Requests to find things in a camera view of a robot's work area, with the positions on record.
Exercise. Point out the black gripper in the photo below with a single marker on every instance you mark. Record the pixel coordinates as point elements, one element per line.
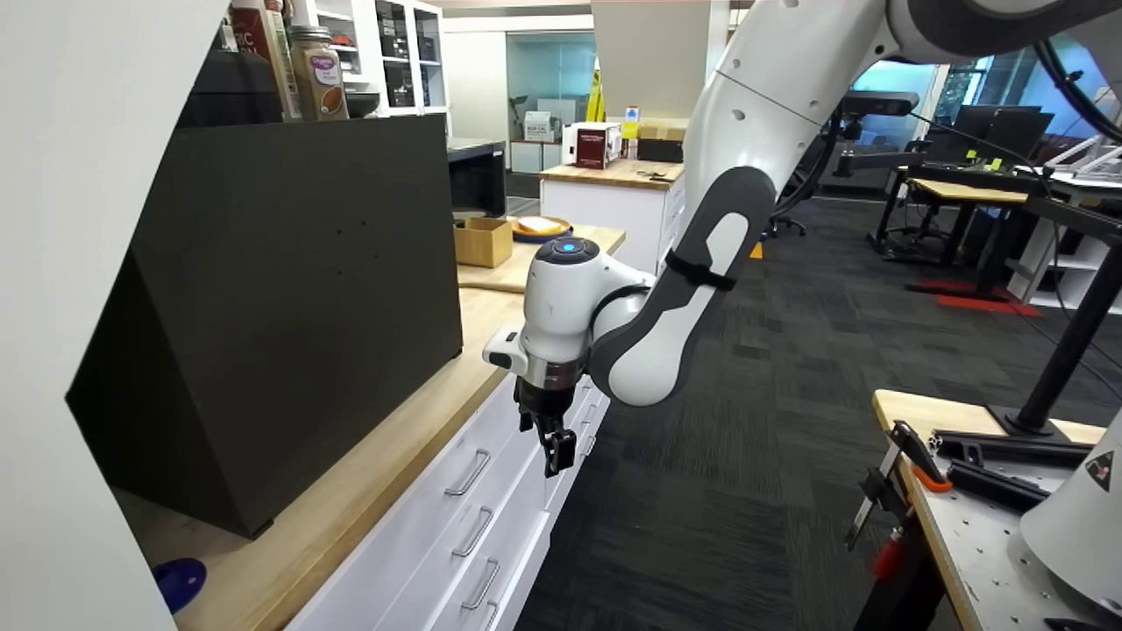
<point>544,412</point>

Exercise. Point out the steel top drawer handle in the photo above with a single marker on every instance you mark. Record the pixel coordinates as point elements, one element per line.
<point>472,474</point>

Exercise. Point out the steel drawer handle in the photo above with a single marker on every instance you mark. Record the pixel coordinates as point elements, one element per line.
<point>481,585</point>
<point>472,474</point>
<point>474,529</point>

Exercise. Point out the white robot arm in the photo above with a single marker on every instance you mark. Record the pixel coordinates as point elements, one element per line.
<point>788,69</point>

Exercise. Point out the brown cardboard box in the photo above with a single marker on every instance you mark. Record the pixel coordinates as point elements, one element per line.
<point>481,244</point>

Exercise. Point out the red white box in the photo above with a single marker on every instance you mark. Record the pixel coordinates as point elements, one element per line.
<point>597,146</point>

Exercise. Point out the black metal tool chest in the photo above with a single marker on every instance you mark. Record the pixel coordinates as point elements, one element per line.
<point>285,289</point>

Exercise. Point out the blue round lid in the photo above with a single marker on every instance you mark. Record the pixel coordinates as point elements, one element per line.
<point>182,578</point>

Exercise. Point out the metal robot mounting table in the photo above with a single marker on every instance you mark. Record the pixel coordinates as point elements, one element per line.
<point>992,574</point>

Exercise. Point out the brown bottle on chest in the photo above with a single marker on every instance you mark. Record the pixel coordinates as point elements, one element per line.
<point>316,69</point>

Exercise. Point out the wooden office desk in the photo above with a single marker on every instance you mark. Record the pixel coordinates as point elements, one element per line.
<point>946,185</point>

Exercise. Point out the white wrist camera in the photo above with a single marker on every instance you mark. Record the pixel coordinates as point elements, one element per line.
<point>508,352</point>

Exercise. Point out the orange handled clamp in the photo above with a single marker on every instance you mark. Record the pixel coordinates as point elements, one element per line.
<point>919,455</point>

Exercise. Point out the black camera stand pole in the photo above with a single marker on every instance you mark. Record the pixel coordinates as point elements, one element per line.
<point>1037,413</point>

